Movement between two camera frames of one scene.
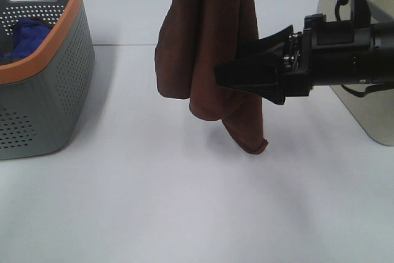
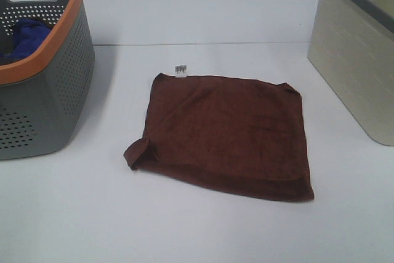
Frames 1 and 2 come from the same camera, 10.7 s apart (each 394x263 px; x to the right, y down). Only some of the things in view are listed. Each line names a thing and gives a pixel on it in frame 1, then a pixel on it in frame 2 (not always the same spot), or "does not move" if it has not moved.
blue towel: x=28 y=34 does not move
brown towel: x=211 y=18 -> x=245 y=136
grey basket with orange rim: x=44 y=92 does not move
